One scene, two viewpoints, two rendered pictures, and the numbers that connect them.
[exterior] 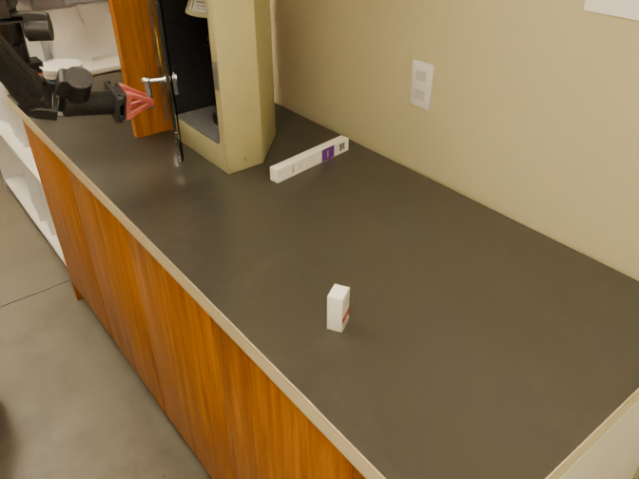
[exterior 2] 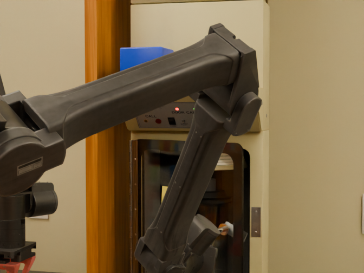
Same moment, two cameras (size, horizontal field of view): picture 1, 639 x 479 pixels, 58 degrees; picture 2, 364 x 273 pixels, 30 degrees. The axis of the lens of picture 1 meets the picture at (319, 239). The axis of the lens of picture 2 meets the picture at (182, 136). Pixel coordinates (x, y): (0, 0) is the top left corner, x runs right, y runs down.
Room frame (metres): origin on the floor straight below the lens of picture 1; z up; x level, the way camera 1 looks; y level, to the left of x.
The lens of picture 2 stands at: (0.23, 1.32, 1.48)
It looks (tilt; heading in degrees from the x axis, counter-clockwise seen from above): 3 degrees down; 323
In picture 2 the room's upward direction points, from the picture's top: straight up
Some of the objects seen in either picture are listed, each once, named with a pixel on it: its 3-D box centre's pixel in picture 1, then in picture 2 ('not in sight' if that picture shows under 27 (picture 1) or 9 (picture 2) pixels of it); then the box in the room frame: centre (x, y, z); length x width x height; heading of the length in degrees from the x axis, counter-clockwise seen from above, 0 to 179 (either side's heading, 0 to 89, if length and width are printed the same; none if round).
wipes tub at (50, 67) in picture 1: (66, 86); not in sight; (1.83, 0.82, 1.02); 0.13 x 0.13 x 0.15
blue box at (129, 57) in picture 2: not in sight; (147, 68); (1.53, 0.45, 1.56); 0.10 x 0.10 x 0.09; 39
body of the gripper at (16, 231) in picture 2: (17, 55); (10, 236); (1.51, 0.79, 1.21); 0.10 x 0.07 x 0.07; 128
